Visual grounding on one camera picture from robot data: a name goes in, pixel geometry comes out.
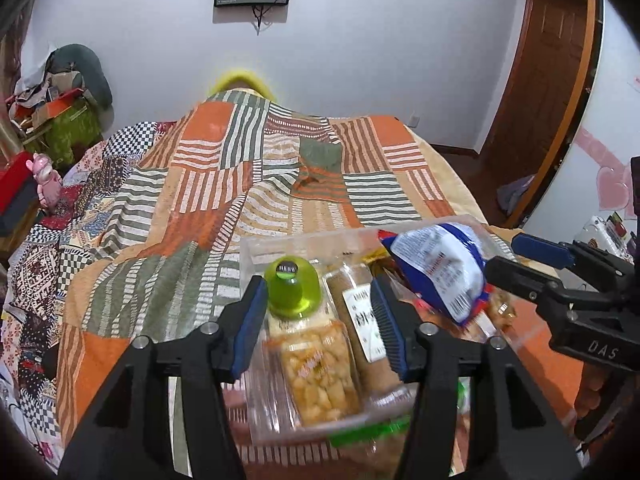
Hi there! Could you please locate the clear bag with green label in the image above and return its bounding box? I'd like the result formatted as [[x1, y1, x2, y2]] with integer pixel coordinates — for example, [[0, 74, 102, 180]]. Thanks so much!
[[327, 387, 472, 480]]

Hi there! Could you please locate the black monitor cable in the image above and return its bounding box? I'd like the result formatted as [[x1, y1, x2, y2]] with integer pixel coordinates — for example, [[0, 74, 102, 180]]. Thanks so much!
[[250, 4, 272, 37]]

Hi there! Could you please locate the orange cardboard box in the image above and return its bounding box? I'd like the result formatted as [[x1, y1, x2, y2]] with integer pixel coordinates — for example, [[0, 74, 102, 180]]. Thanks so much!
[[29, 87, 87, 122]]

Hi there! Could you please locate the orange striped patchwork quilt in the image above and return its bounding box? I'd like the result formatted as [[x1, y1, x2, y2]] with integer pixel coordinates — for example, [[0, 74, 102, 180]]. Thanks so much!
[[55, 87, 593, 480]]

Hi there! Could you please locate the checkered patchwork blanket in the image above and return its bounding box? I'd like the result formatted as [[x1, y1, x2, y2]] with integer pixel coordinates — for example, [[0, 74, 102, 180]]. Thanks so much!
[[0, 120, 177, 463]]

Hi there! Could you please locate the pile of clothes and clutter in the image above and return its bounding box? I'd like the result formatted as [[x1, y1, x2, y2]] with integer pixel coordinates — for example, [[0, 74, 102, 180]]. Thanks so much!
[[5, 60, 97, 128]]

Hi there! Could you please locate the pink wall decal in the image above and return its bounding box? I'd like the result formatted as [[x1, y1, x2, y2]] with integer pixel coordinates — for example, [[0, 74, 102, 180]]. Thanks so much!
[[574, 127, 637, 212]]

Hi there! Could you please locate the purple grey cloth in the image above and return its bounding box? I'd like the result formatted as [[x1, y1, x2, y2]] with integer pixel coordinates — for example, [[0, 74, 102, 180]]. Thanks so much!
[[496, 175, 537, 217]]

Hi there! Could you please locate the tan cake packet white label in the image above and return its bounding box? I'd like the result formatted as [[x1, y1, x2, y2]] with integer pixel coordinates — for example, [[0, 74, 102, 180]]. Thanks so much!
[[322, 265, 403, 397]]

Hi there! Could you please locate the brown wooden door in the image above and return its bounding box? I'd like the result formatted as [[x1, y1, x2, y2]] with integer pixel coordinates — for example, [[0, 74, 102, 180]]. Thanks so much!
[[481, 0, 602, 233]]

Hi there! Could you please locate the pale yellow blanket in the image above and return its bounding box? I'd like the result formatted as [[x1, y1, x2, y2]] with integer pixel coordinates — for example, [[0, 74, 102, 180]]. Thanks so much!
[[407, 124, 508, 243]]

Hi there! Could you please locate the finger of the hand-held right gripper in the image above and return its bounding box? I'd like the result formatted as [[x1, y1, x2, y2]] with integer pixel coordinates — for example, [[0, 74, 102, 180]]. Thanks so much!
[[484, 256, 567, 312], [511, 232, 602, 281]]

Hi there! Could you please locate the clear plastic container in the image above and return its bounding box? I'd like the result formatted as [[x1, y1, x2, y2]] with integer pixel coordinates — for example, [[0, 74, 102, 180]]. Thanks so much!
[[239, 214, 538, 446]]

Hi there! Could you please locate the striped red beige curtain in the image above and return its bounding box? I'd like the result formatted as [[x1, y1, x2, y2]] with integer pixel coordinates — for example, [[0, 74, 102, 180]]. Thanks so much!
[[0, 0, 40, 161]]

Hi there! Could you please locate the yellow puffed snack packet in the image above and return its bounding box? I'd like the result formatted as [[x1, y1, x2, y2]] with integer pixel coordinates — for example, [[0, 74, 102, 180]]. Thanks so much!
[[264, 320, 364, 429]]

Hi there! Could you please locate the blue white snack packet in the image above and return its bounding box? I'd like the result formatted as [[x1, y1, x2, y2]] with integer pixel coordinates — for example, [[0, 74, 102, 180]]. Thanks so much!
[[382, 222, 494, 326]]

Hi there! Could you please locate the dark box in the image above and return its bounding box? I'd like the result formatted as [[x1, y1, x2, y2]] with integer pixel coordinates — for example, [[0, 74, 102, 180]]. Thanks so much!
[[0, 194, 44, 243]]

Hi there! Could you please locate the green dome jelly cup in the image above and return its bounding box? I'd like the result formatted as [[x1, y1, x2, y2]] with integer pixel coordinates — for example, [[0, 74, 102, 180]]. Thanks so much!
[[265, 256, 321, 319]]

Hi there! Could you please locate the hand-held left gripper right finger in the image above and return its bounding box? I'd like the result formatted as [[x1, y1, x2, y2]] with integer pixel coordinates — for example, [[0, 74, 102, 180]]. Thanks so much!
[[370, 276, 583, 480]]

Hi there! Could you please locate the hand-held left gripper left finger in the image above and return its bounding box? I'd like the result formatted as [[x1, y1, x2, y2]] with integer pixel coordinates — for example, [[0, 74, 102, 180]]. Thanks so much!
[[57, 275, 271, 480]]

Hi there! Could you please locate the orange bread packet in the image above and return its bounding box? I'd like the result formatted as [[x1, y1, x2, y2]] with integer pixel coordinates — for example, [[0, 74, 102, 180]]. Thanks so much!
[[470, 287, 519, 342]]

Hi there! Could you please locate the white stickered suitcase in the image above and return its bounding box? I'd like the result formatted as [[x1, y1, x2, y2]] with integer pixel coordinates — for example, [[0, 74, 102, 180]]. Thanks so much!
[[574, 214, 632, 262]]

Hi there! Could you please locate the red box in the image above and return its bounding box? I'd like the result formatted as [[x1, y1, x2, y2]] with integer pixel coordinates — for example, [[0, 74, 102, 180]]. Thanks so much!
[[0, 152, 39, 217]]

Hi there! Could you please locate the pink toy figure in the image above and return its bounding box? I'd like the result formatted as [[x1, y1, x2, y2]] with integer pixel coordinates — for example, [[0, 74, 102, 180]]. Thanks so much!
[[31, 152, 64, 217]]

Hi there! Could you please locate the grey cushion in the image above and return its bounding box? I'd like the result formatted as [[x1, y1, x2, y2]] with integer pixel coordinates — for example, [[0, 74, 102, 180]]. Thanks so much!
[[50, 44, 114, 112]]

